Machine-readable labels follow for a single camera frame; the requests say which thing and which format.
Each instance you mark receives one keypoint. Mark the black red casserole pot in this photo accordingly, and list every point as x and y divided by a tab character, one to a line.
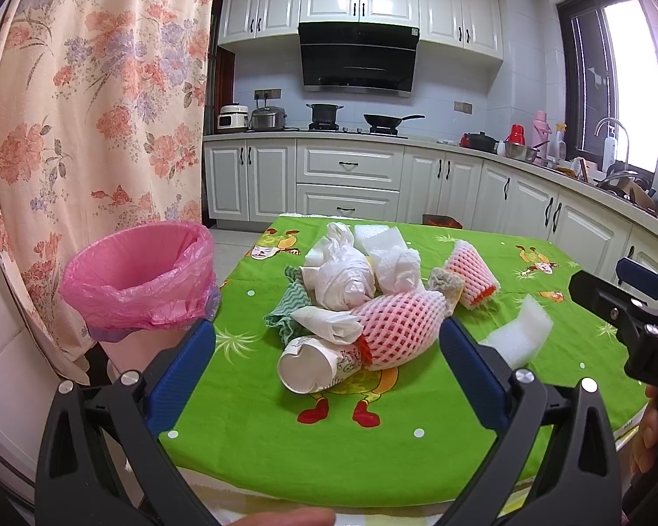
479	141

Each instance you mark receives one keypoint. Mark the pink thermos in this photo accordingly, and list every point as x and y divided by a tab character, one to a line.
540	136

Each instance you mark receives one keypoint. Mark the pink lined trash bin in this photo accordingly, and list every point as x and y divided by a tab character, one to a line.
138	291

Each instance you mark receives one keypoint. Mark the black range hood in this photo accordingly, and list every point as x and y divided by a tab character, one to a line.
362	57

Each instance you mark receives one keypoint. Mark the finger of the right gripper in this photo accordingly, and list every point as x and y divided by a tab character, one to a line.
597	295
637	276

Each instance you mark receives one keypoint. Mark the chrome sink faucet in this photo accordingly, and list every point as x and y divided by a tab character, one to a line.
611	126

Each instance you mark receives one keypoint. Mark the long white foam block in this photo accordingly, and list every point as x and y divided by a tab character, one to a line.
520	340

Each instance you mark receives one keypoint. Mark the white lower cabinets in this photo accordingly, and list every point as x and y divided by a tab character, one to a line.
254	178

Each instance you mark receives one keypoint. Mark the floral peach curtain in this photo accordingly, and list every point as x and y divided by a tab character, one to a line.
101	129

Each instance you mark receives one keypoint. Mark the white rice cooker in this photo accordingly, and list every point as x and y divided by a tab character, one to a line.
233	118

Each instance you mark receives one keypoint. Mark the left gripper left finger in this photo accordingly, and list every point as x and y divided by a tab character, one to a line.
101	461

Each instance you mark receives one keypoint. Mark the dark framed window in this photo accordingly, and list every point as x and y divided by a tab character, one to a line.
611	63

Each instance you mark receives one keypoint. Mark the small pink foam fruit net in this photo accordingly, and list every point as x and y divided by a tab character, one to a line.
480	282

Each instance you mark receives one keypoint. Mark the steel pressure cooker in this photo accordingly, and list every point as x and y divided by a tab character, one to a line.
268	119

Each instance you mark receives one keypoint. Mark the wall power socket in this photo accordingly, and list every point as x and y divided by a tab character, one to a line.
267	94

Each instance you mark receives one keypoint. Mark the yellow green scouring sponge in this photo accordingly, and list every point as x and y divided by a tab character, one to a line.
449	284

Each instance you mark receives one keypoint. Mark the white upper cabinets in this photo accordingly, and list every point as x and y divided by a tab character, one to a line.
471	25

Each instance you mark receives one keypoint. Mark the left hand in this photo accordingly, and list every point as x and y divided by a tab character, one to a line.
306	516

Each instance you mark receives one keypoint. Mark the steel bowl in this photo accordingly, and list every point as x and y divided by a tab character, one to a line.
529	154

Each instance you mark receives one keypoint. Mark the white cabinets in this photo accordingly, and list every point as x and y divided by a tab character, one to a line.
471	25
254	178

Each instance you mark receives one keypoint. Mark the white folded paper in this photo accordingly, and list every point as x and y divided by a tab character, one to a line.
336	327

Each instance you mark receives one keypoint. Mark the green white wavy cloth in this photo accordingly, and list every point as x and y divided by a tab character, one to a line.
294	298

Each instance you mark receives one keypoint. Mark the white tissue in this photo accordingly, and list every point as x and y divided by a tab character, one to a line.
396	266

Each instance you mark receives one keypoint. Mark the white plastic bag wad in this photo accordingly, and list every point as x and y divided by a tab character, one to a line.
336	272

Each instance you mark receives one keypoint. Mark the paper cup with green print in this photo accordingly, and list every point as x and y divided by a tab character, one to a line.
310	365

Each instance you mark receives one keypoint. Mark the black frying pan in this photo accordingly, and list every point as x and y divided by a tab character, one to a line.
384	124

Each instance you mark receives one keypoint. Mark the black stock pot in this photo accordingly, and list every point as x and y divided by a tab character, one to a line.
323	116

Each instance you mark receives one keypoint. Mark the right hand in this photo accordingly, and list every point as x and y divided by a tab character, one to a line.
645	443

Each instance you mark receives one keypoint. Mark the red box on floor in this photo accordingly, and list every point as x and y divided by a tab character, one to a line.
443	221

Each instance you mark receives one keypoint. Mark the large pink foam fruit net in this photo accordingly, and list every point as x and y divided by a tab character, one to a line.
398	328

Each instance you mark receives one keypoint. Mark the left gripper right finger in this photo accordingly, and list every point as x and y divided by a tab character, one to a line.
578	481

